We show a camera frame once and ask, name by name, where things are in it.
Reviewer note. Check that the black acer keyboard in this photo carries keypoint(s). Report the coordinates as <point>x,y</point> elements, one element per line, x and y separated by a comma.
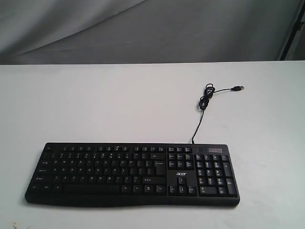
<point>133,174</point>

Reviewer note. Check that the grey backdrop cloth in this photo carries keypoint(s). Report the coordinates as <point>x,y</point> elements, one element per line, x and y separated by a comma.
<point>144,31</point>

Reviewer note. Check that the black tripod stand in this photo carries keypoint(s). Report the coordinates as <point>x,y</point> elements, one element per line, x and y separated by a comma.
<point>297,26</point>

